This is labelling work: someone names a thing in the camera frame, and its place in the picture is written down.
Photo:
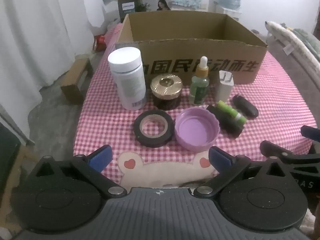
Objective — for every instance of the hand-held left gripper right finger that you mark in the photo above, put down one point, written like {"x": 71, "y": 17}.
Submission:
{"x": 220, "y": 158}

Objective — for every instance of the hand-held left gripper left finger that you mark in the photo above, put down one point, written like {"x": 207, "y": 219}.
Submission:
{"x": 102, "y": 158}

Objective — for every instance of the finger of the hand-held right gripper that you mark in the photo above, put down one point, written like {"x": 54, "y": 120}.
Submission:
{"x": 311, "y": 132}
{"x": 275, "y": 150}

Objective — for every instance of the black ribbed block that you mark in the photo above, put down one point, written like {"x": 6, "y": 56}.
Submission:
{"x": 230, "y": 128}

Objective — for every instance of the purple plastic lid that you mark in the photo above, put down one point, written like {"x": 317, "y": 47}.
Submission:
{"x": 196, "y": 130}

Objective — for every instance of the black tape roll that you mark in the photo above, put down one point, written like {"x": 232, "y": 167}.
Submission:
{"x": 140, "y": 135}

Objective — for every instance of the green lip balm tube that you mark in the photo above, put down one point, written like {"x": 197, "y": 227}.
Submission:
{"x": 230, "y": 112}

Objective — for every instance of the black oval case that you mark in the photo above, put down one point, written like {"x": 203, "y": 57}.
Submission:
{"x": 246, "y": 106}

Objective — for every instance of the white charger plug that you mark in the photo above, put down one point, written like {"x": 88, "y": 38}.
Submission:
{"x": 224, "y": 90}

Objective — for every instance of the green glass dropper bottle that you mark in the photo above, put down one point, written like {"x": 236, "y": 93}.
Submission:
{"x": 199, "y": 87}

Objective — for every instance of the white plastic bottle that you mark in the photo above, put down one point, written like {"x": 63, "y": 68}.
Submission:
{"x": 127, "y": 80}

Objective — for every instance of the dark jar with gold lid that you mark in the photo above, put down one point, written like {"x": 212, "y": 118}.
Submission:
{"x": 166, "y": 87}

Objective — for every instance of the brown cardboard box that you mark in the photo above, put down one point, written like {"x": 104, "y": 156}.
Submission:
{"x": 175, "y": 25}

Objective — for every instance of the small wooden stool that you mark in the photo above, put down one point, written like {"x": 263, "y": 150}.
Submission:
{"x": 75, "y": 80}

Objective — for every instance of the grey-green cushion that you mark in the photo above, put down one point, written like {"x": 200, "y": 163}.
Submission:
{"x": 310, "y": 40}

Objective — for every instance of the dark bulky object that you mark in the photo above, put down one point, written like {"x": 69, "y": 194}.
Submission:
{"x": 8, "y": 152}

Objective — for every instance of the white fleece blanket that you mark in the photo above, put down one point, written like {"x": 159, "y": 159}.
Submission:
{"x": 287, "y": 35}

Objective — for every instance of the red packet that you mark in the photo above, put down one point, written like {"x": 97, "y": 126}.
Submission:
{"x": 100, "y": 42}

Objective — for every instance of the white curtain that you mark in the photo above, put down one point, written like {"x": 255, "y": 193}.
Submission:
{"x": 37, "y": 42}

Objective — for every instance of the white water dispenser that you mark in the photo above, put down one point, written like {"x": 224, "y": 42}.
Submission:
{"x": 225, "y": 12}

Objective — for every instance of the dark printed appliance box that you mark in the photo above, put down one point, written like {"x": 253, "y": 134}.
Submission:
{"x": 127, "y": 7}

